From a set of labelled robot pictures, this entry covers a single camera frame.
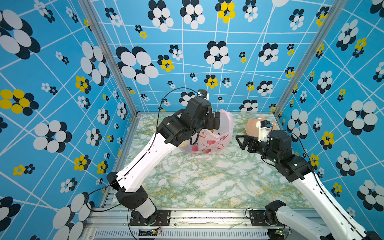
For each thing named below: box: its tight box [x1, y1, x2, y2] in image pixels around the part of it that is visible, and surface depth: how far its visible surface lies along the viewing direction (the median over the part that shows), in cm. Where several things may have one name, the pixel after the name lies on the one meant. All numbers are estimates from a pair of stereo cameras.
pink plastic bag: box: [179, 108, 234, 154], surface depth 86 cm
